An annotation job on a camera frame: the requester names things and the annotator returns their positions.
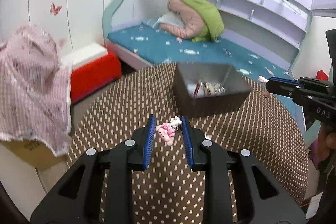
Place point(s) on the red storage box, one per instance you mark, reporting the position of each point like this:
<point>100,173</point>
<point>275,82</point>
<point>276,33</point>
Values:
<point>94,77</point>

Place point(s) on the teal candy-print mattress cover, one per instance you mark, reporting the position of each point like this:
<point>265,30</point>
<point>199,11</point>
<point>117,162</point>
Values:
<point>162,48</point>

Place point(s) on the red cloth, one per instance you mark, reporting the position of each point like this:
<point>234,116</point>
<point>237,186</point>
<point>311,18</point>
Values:
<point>322,75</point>

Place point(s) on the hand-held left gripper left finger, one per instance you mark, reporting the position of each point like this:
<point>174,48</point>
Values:
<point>149,145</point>

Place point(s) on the black rectangular box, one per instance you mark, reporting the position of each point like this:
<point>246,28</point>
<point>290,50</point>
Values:
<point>210,106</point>

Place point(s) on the lilac wall shelf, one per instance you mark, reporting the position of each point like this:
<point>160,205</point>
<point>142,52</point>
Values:
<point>262,16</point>

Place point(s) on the cardboard box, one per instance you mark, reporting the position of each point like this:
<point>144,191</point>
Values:
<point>31,154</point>

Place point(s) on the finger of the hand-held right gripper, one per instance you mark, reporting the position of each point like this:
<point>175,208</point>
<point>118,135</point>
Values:
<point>281,86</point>

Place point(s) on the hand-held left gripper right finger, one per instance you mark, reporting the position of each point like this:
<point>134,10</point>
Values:
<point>187,146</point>

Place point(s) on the white pillow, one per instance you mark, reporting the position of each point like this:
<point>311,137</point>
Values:
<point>168,19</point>

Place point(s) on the pink printed cloth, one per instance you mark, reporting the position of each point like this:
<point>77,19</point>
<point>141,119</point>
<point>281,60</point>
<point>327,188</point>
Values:
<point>31,77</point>

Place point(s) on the white flat box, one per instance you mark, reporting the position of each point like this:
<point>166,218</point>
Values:
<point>84,54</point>

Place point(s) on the person's right hand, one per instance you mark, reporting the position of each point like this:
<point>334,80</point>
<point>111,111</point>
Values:
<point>330,140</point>

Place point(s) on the green and pink quilt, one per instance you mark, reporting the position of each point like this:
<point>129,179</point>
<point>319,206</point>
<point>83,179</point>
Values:
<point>202,16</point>

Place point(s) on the red butterfly sticker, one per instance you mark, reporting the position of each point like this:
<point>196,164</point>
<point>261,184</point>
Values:
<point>55,8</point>

